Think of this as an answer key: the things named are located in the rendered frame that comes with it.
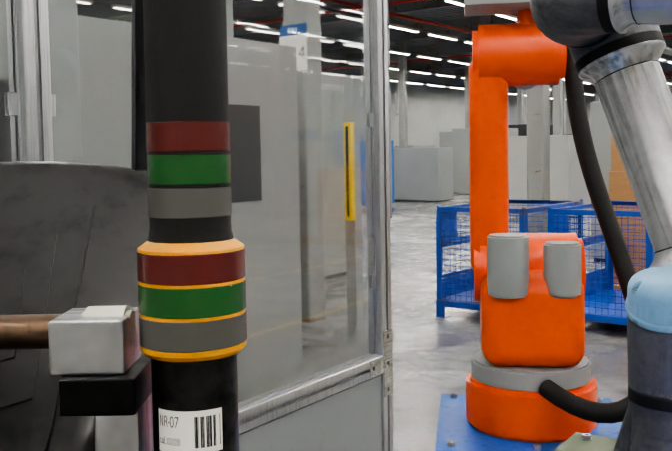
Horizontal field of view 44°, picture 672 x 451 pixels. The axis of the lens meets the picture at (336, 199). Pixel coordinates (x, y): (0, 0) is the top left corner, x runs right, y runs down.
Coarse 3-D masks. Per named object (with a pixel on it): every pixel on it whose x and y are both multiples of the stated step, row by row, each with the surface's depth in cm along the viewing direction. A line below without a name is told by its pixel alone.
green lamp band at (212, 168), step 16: (160, 160) 33; (176, 160) 32; (192, 160) 32; (208, 160) 33; (224, 160) 33; (160, 176) 33; (176, 176) 32; (192, 176) 32; (208, 176) 33; (224, 176) 33
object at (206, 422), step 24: (216, 360) 33; (168, 384) 33; (192, 384) 33; (216, 384) 33; (168, 408) 33; (192, 408) 33; (216, 408) 33; (168, 432) 33; (192, 432) 33; (216, 432) 33
